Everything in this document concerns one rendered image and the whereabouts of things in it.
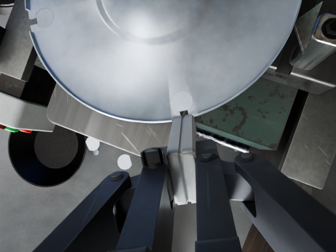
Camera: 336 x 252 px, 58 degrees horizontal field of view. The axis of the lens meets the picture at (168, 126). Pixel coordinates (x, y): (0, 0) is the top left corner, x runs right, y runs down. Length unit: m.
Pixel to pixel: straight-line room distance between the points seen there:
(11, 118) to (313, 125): 0.46
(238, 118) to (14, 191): 1.04
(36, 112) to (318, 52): 0.46
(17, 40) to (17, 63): 0.04
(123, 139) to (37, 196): 0.98
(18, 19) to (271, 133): 0.43
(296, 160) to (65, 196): 0.93
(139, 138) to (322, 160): 0.26
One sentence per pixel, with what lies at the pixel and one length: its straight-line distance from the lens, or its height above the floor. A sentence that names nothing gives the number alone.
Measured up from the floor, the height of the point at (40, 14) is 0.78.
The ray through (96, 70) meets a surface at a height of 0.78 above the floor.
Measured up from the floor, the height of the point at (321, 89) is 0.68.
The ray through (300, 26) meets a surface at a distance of 0.33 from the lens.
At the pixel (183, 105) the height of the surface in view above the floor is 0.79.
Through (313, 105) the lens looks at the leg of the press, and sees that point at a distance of 0.47.
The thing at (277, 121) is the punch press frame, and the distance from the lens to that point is 0.45.
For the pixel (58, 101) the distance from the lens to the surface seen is 0.35.
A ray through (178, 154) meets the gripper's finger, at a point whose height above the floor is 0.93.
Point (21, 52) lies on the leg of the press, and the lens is 0.55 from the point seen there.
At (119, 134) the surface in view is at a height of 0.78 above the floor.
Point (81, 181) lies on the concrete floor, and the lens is 1.19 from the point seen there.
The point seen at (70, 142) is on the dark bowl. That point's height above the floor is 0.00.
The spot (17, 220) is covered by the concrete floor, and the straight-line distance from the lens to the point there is 1.34.
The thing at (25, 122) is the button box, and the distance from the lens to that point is 0.58.
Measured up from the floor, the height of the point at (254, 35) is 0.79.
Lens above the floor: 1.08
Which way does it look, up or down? 81 degrees down
